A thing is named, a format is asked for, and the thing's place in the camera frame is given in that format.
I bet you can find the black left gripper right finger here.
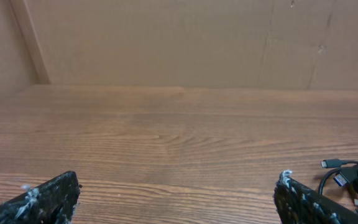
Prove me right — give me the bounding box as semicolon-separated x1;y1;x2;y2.
273;170;358;224

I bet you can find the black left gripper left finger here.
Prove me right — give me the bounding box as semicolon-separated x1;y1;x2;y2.
0;171;81;224

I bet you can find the thin black USB cable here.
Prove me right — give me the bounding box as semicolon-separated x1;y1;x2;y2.
320;159;358;170

